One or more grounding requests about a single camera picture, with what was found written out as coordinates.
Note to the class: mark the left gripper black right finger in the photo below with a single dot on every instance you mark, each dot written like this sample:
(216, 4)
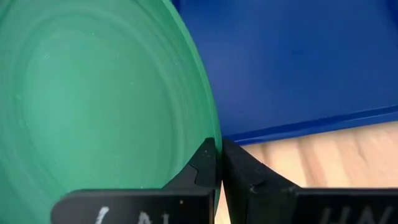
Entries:
(280, 205)

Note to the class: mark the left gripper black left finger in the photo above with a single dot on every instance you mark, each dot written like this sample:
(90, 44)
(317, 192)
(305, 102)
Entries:
(140, 207)

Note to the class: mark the green plastic plate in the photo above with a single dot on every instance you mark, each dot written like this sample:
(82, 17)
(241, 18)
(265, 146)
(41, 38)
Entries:
(93, 93)

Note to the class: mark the blue plastic tray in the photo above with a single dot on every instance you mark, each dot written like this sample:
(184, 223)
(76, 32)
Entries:
(295, 62)

